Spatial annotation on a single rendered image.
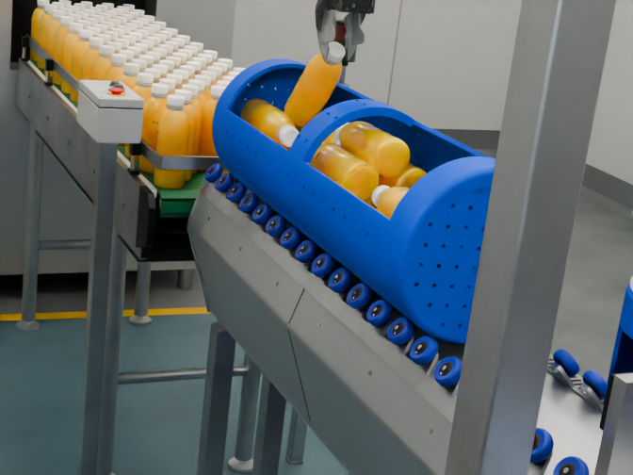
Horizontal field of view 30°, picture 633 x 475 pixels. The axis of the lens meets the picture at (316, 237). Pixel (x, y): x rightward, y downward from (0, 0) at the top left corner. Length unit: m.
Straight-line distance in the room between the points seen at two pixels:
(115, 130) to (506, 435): 1.63
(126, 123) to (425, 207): 1.06
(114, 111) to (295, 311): 0.73
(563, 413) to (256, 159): 0.83
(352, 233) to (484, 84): 5.79
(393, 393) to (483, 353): 0.68
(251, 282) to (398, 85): 5.12
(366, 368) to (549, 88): 0.92
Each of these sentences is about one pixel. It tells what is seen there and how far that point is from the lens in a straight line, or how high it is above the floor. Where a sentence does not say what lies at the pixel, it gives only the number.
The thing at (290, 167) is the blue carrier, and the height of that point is 1.11.
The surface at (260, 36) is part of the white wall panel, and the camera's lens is 6.94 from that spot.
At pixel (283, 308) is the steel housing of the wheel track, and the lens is 2.16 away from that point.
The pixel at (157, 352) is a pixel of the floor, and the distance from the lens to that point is 4.07.
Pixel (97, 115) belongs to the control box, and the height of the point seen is 1.06.
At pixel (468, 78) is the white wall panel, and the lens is 7.56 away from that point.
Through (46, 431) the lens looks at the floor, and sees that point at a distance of 3.53.
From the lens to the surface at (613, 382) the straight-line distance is 1.49.
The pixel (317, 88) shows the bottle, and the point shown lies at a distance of 2.32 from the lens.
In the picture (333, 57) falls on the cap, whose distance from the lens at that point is 2.28.
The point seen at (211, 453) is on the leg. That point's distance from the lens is 2.77.
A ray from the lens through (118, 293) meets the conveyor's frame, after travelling 3.03.
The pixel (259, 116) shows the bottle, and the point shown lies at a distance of 2.41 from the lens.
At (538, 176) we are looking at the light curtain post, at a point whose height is 1.38.
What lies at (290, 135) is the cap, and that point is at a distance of 2.33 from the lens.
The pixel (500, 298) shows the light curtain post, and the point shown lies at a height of 1.26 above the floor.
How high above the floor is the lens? 1.62
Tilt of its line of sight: 17 degrees down
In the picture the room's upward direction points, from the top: 7 degrees clockwise
